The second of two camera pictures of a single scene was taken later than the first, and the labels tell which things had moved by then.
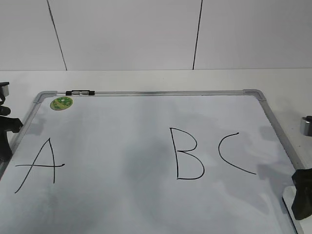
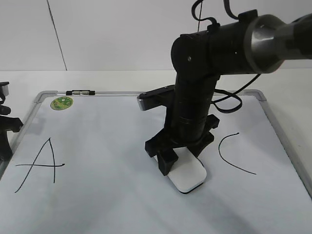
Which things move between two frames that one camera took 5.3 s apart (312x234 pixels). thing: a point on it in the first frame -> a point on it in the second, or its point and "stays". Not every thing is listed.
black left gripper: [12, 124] stays
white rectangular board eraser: [288, 194] -> [188, 172]
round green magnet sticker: [61, 103] stays
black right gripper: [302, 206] -> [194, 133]
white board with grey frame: [157, 162] stays
